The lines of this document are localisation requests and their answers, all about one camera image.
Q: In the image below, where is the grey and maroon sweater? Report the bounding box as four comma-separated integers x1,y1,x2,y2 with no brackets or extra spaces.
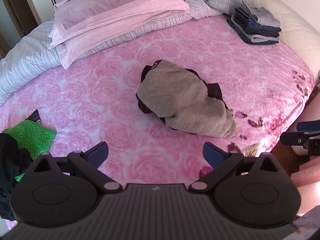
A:
136,60,236,138

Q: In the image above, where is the green knit sweater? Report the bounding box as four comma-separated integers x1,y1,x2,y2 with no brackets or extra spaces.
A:
2,120,56,179

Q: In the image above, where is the pink floral bed blanket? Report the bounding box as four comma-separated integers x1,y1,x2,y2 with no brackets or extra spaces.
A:
0,13,316,230

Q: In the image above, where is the black garment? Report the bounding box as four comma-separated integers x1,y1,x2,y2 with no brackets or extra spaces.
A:
0,133,33,221

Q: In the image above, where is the folded clothes stack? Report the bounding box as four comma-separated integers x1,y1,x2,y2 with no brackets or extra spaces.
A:
227,1,281,46

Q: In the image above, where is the striped white duvet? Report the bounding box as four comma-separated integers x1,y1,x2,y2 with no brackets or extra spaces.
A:
1,0,219,103

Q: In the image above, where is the cream padded headboard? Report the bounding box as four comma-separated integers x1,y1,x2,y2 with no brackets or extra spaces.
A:
252,0,319,83

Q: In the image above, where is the pink pillow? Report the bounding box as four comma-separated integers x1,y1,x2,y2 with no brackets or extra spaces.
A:
49,0,189,69

